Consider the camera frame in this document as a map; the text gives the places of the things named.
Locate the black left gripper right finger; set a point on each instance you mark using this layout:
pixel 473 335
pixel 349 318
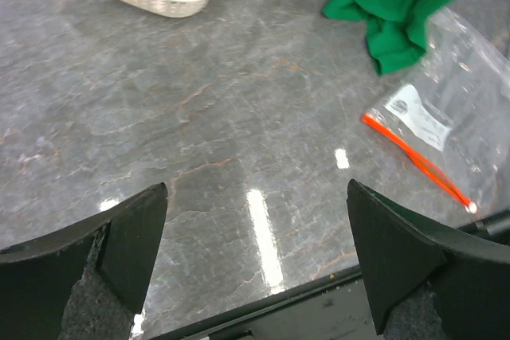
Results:
pixel 466 269

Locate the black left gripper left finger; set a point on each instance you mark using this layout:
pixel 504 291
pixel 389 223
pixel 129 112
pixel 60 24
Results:
pixel 87 280

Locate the clear zip top bag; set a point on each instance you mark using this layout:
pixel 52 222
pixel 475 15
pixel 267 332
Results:
pixel 450 113

